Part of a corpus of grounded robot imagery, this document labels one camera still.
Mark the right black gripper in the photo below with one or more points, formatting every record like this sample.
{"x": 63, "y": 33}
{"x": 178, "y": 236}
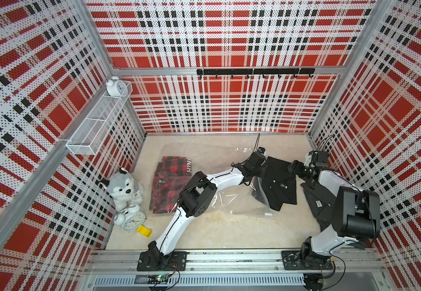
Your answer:
{"x": 296, "y": 167}

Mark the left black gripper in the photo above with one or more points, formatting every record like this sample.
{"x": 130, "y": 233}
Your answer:
{"x": 264, "y": 168}

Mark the clear plastic vacuum bag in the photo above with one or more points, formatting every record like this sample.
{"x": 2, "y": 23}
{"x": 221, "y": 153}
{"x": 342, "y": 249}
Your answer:
{"x": 212, "y": 159}

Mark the red black plaid shirt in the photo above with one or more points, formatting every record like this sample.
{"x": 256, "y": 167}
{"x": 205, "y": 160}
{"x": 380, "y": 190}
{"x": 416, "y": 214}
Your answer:
{"x": 171, "y": 175}

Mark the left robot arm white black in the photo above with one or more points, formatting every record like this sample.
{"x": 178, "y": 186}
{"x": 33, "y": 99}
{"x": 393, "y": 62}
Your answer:
{"x": 196, "y": 197}

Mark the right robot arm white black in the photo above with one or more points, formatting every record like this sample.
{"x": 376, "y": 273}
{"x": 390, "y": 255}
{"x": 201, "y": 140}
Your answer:
{"x": 353, "y": 214}

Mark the yellow small block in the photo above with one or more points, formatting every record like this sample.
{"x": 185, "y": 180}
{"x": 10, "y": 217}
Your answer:
{"x": 144, "y": 231}

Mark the grey white husky plush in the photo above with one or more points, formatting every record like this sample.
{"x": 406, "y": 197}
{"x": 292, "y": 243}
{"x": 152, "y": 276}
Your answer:
{"x": 124, "y": 189}

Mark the white alarm clock on table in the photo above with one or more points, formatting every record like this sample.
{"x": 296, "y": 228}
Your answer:
{"x": 130, "y": 218}

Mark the green circuit board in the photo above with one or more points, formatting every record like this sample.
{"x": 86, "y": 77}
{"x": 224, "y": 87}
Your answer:
{"x": 151, "y": 279}

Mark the white alarm clock on shelf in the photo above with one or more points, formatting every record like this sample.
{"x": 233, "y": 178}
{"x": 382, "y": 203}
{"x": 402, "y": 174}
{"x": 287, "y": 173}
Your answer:
{"x": 116, "y": 87}

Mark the black wall hook rail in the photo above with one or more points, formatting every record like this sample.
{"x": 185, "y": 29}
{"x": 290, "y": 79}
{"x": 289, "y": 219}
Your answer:
{"x": 249, "y": 72}

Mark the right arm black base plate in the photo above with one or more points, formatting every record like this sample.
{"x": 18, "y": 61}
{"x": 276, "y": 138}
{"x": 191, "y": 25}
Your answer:
{"x": 295, "y": 260}

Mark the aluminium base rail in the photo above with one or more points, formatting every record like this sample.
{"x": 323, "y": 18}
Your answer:
{"x": 238, "y": 270}

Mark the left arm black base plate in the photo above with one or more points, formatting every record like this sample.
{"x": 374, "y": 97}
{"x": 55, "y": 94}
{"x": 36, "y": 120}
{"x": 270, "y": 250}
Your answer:
{"x": 150, "y": 261}

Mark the white wire mesh shelf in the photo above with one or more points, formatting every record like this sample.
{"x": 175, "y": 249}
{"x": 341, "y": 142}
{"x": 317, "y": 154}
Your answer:
{"x": 90, "y": 135}

